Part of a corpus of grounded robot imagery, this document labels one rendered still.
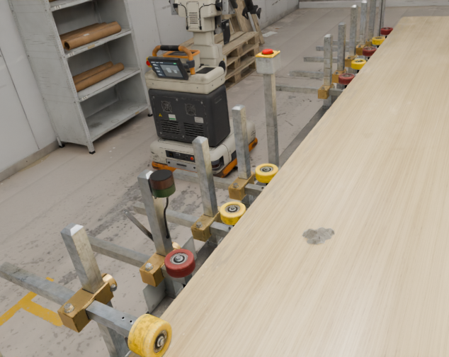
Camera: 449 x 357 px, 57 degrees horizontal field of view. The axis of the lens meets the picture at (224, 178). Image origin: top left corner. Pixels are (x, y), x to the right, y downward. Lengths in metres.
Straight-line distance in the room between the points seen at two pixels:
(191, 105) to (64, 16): 1.79
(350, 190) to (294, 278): 0.42
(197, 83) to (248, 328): 2.10
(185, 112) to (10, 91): 1.62
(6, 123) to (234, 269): 3.14
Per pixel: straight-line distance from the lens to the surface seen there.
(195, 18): 3.13
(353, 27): 2.80
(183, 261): 1.13
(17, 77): 4.01
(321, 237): 1.15
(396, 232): 1.21
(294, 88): 2.42
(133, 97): 4.61
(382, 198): 1.33
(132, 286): 2.44
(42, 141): 4.19
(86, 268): 0.98
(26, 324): 2.51
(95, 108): 4.56
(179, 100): 2.98
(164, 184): 1.03
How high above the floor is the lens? 1.65
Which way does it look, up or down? 31 degrees down
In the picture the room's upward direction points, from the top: 7 degrees counter-clockwise
